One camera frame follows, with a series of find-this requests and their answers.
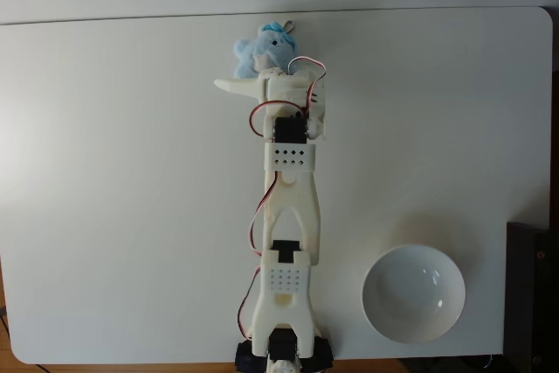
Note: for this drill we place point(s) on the sky blue plush doll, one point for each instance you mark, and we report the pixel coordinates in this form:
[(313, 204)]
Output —
[(266, 47)]

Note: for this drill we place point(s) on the white ceramic bowl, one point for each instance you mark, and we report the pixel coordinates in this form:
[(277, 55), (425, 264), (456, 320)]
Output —
[(412, 294)]

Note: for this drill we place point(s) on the black table clamp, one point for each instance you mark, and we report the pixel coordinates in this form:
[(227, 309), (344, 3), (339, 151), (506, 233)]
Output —
[(323, 353), (246, 357)]

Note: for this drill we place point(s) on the dark box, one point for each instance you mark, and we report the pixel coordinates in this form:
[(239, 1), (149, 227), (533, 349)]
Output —
[(535, 299)]

